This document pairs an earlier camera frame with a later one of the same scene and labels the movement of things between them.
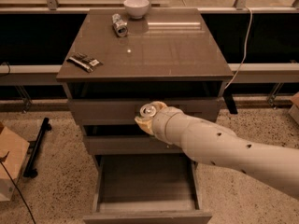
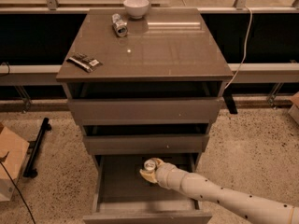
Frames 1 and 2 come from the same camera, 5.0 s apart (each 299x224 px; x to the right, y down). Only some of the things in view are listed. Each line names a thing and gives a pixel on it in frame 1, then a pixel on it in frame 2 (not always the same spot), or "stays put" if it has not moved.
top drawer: x=123 y=111 stays put
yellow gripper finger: x=161 y=105 -> x=158 y=161
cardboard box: x=13 y=156 stays put
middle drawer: x=128 y=145 stays put
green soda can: x=148 y=110 -> x=149 y=164
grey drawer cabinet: x=116 y=62 stays put
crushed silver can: x=121 y=27 stays put
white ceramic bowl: x=136 y=7 stays put
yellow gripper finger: x=146 y=123 -> x=151 y=176
